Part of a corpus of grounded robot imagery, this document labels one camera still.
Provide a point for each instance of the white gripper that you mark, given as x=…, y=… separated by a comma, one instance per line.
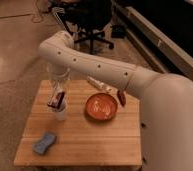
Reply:
x=59, y=84

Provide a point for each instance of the black box on floor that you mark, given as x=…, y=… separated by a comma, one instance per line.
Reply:
x=118, y=31

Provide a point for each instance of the dark red oblong object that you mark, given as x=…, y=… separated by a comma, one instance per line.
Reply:
x=121, y=97

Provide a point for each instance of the wooden table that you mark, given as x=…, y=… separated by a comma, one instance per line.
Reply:
x=80, y=141

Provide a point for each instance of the orange ceramic bowl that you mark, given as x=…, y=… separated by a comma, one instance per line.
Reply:
x=101, y=106

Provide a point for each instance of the long metal wall rail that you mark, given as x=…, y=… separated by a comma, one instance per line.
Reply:
x=181, y=59

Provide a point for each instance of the translucent plastic cup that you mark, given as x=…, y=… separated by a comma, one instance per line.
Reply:
x=61, y=113

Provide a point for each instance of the blue sponge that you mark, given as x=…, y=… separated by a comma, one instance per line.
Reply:
x=44, y=143

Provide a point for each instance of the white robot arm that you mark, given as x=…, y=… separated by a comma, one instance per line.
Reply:
x=166, y=101

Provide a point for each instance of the black office chair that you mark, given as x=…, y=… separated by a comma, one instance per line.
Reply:
x=90, y=17

